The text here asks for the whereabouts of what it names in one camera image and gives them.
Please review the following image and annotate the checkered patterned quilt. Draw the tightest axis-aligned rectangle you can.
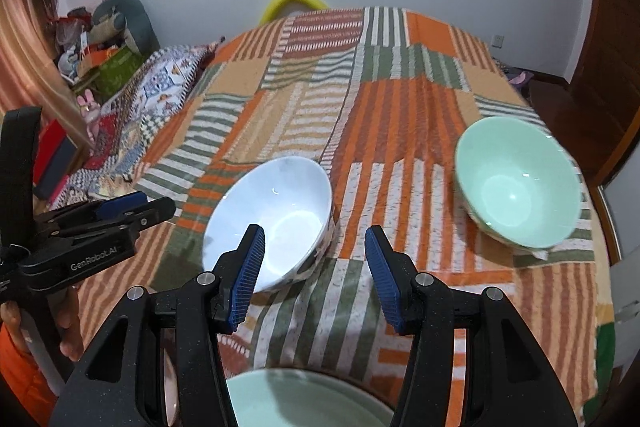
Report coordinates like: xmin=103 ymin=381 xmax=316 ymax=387
xmin=35 ymin=36 xmax=226 ymax=208

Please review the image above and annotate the red box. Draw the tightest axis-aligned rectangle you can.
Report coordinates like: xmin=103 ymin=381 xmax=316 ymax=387
xmin=32 ymin=119 xmax=81 ymax=202

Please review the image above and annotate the grey plush toy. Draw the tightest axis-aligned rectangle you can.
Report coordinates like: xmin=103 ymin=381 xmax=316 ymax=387
xmin=92 ymin=0 xmax=161 ymax=55

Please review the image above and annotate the striped patchwork blanket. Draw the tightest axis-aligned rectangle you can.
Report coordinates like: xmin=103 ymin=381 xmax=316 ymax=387
xmin=75 ymin=6 xmax=613 ymax=427

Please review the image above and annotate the wooden door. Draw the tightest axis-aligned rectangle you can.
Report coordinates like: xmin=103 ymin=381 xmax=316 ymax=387
xmin=565 ymin=0 xmax=640 ymax=188

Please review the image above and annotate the white bowl with black dots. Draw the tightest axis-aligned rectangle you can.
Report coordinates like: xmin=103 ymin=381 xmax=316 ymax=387
xmin=202 ymin=157 xmax=335 ymax=294

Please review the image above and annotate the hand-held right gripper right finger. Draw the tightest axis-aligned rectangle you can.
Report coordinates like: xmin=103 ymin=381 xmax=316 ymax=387
xmin=364 ymin=224 xmax=588 ymax=427

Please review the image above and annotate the striped brown curtain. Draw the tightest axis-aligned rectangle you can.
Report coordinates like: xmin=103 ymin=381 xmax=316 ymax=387
xmin=0 ymin=0 xmax=96 ymax=148

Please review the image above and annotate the green plate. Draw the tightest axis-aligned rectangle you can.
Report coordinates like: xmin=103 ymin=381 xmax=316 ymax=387
xmin=226 ymin=368 xmax=397 ymax=427

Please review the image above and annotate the person's left hand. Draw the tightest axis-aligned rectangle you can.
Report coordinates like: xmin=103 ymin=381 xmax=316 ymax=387
xmin=50 ymin=284 xmax=87 ymax=364

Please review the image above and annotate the pile of household clutter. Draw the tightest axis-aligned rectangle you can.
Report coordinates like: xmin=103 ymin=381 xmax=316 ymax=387
xmin=47 ymin=7 xmax=106 ymax=82

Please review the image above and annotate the pink bunny toy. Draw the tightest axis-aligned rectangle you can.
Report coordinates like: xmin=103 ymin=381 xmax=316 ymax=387
xmin=77 ymin=89 xmax=103 ymax=140

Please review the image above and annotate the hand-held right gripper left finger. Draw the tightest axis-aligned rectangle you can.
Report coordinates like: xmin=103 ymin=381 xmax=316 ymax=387
xmin=47 ymin=223 xmax=267 ymax=427

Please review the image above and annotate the dark bag with pink item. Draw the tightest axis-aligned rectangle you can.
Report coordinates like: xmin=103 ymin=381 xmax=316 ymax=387
xmin=492 ymin=57 xmax=533 ymax=90

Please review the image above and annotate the green bowl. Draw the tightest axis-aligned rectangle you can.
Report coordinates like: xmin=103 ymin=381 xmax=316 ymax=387
xmin=454 ymin=116 xmax=583 ymax=255

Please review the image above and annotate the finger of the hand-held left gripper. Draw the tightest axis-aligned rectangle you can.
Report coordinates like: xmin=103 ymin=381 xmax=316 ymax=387
xmin=47 ymin=191 xmax=149 ymax=228
xmin=50 ymin=197 xmax=177 ymax=248

